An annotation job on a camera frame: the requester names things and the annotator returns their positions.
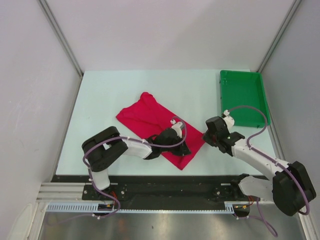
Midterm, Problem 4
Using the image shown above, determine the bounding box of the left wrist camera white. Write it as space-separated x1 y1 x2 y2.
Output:
170 119 186 138

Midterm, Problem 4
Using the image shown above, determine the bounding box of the right aluminium corner post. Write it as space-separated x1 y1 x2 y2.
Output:
256 0 304 74

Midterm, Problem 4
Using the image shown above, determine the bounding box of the aluminium corner post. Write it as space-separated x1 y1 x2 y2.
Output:
256 0 304 74
36 0 84 79

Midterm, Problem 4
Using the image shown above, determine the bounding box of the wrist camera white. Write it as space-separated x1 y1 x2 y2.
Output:
170 119 186 138
221 109 235 130

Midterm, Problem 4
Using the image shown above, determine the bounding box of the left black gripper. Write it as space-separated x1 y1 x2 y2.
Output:
160 134 191 156

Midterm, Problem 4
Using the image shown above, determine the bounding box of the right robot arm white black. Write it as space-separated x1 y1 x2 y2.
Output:
203 115 317 216

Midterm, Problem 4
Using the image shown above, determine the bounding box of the slotted cable duct grey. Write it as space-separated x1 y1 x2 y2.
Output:
46 202 235 214

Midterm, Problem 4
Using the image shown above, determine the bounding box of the left aluminium corner post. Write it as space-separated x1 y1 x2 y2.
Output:
36 0 84 79

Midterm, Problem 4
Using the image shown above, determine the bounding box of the green plastic tray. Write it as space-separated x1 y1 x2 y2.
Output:
220 70 270 128

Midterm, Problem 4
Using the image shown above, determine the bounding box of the red t-shirt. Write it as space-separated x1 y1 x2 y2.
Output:
116 92 205 170

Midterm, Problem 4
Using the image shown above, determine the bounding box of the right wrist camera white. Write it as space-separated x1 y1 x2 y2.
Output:
221 109 235 130

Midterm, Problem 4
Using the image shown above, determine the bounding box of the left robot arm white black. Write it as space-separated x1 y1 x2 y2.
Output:
81 121 191 200

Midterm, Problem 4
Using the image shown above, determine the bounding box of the aluminium frame rail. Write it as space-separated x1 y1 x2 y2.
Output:
36 182 85 203

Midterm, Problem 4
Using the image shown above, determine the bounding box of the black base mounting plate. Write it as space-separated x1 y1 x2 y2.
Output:
51 174 255 204

